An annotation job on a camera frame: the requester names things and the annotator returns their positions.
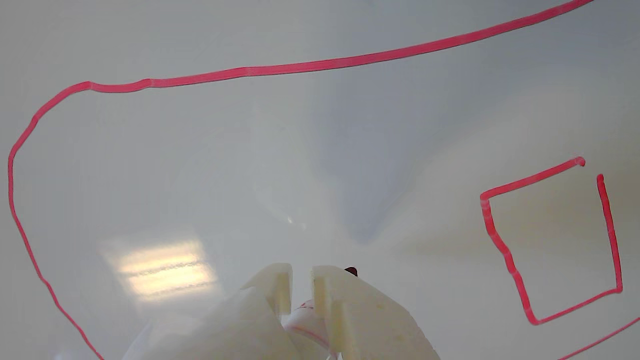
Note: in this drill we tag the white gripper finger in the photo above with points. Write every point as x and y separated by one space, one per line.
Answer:
370 330
245 330

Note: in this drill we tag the red whiteboard marker pen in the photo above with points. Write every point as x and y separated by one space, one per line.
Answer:
306 325

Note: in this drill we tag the white whiteboard with aluminium frame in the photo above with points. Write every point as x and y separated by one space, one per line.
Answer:
250 150

